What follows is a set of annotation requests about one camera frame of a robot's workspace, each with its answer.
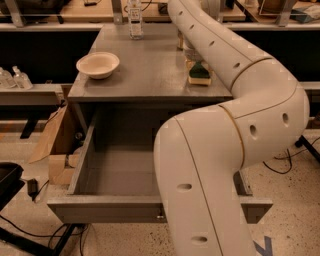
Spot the open grey top drawer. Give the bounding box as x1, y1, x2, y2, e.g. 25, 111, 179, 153
47, 105, 274, 225

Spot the green and yellow sponge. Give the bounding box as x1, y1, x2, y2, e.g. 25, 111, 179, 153
188, 62, 211, 86

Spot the clear plastic water bottle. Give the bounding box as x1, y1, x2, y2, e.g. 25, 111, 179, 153
127, 0, 143, 40

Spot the black plastic bin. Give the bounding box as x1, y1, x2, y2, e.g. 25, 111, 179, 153
0, 162, 24, 211

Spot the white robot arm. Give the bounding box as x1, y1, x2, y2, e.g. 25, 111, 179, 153
154, 0, 309, 256

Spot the blue tape floor marking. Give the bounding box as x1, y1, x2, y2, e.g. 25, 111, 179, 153
254, 236, 273, 256

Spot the clear sanitizer bottle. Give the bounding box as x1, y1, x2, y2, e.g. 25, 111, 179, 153
0, 67, 16, 88
12, 66, 33, 90

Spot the grey metal cabinet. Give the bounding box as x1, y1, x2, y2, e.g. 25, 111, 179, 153
68, 24, 236, 141

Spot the brown soda can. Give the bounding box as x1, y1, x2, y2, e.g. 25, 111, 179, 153
177, 30, 184, 50

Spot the clear sanitizer bottle right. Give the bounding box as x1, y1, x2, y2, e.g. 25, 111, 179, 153
12, 66, 33, 90

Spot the black power adapter left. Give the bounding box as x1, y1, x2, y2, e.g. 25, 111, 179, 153
27, 179, 38, 200

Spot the white paper bowl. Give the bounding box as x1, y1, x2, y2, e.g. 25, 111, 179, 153
76, 52, 120, 79

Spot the brown cardboard box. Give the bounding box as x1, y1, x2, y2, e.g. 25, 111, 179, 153
28, 84, 84, 186

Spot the clear sanitizer bottle left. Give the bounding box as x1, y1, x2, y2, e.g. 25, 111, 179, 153
0, 67, 16, 88

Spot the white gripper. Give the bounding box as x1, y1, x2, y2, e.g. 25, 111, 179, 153
183, 37, 213, 73

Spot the black cable on floor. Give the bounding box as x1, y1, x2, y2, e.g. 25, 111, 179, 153
262, 136, 320, 175

